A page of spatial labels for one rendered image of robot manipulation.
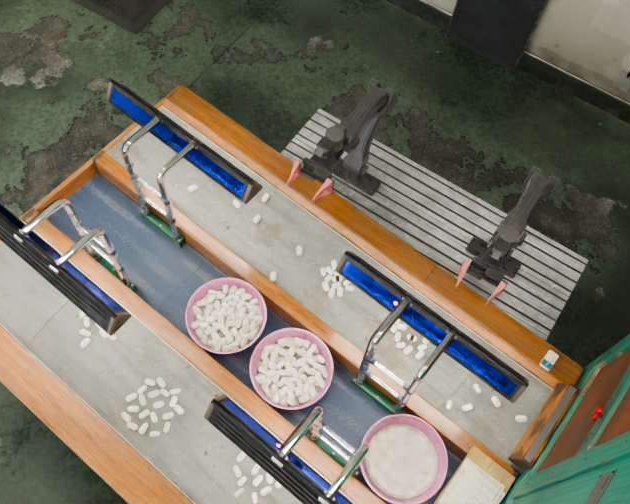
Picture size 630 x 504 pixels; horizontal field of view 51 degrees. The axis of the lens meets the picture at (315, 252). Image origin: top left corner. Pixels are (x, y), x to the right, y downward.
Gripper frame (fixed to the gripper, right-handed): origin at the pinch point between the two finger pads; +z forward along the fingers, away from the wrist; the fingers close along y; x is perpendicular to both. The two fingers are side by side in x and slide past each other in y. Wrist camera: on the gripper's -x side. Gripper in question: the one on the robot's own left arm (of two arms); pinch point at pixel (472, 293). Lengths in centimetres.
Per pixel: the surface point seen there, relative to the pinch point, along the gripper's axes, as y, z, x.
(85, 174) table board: -141, 22, 36
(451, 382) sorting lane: 9.4, 14.5, 33.1
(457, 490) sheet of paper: 26, 44, 29
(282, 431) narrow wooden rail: -26, 58, 30
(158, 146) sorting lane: -126, -2, 33
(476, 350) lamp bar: 8.8, 16.4, -4.0
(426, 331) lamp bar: -5.3, 17.7, 0.2
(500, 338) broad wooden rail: 15.5, -6.9, 30.9
